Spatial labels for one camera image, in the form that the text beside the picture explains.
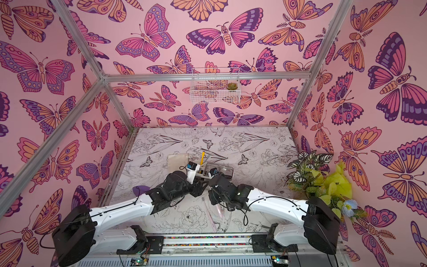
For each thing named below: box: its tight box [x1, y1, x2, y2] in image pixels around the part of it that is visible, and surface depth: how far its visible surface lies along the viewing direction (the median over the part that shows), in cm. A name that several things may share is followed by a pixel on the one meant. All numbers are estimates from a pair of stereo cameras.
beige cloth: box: [167, 152, 189, 176], surface depth 104 cm
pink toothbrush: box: [201, 196, 217, 233], surface depth 83 cm
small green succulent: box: [226, 82, 238, 91], surface depth 94 cm
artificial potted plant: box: [286, 149, 369, 221], surface depth 71 cm
